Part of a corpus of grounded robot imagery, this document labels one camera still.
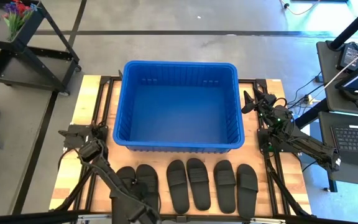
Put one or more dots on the thick black pole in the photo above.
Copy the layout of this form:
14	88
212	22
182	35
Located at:
356	23

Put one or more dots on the blue plastic bin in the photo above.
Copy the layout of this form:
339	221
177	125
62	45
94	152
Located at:
179	115

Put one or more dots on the black rubber slide sandal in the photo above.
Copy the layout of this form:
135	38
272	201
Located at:
178	193
199	193
148	174
225	196
126	174
247	199

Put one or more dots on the black utility cart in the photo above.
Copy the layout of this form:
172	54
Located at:
30	67

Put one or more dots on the black desk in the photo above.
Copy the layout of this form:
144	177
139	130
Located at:
328	77
325	140

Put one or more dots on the black power adapter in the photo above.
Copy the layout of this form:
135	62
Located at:
348	56

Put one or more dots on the small black table camera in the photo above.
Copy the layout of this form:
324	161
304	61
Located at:
181	218

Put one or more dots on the black aluminium rig frame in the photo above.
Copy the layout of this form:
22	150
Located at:
11	219

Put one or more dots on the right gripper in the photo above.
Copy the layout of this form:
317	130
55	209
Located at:
273	113

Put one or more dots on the yellow power strip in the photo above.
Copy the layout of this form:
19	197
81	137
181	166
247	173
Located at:
308	99

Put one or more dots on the colourful flower bouquet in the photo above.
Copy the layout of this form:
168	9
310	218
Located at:
15	18

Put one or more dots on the black desk brace bar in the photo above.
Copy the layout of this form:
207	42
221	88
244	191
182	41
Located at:
311	113

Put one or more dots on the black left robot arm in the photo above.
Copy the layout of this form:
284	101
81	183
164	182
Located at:
104	168

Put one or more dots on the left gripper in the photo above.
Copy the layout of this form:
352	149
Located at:
129	208

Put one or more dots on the black laptop keyboard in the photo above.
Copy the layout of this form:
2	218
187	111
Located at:
356	140

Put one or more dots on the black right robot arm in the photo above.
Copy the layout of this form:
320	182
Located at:
315	149

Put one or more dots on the thin white rod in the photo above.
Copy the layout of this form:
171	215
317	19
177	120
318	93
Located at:
343	68

